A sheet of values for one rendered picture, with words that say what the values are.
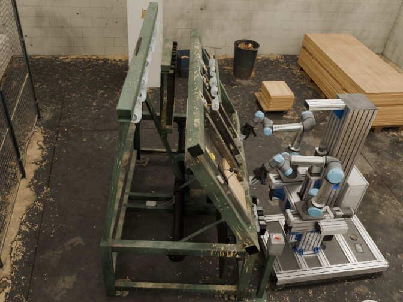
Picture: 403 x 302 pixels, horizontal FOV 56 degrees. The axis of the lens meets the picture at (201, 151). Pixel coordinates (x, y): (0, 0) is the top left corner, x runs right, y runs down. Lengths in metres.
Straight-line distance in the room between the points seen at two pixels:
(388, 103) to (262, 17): 3.35
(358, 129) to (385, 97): 3.43
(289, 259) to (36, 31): 6.43
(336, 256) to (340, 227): 0.82
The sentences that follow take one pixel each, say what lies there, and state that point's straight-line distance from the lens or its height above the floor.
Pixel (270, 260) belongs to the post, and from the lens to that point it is 3.69.
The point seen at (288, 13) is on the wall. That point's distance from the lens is 8.91.
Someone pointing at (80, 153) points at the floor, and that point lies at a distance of 5.73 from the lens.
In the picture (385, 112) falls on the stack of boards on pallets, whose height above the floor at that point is 0.41.
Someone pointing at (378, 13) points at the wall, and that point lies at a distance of 9.96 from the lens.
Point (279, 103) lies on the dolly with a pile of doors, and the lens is 6.72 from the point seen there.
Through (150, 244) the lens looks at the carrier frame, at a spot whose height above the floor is 0.79.
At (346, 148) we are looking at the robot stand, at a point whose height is 1.63.
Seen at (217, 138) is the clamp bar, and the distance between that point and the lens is 3.43.
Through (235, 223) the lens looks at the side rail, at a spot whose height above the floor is 1.16.
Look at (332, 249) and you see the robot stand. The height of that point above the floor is 0.21.
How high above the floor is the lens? 3.53
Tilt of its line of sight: 38 degrees down
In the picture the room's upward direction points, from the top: 6 degrees clockwise
